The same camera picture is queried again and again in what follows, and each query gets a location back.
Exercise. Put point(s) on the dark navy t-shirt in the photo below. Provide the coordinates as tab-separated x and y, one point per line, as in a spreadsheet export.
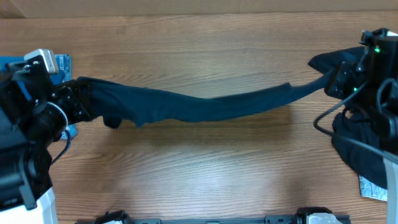
116	102

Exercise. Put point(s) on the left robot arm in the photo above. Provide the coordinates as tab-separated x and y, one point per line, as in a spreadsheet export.
34	113

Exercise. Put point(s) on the folded light blue jeans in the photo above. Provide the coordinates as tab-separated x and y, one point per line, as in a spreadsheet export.
64	62

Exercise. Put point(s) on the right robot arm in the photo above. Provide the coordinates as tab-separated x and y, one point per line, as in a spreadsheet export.
370	87

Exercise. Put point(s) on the dark navy garment pile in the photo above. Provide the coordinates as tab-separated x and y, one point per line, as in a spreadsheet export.
364	162

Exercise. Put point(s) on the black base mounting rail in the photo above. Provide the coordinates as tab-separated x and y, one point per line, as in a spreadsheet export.
304	215

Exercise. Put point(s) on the light denim garment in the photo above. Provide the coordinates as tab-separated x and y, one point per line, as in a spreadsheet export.
370	190

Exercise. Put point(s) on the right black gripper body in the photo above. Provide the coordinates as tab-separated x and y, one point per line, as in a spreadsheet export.
342	81

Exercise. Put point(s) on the folded blue t-shirt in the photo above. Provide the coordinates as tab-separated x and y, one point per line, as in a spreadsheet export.
4	60

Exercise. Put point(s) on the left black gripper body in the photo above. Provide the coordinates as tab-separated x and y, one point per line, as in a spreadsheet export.
71	101

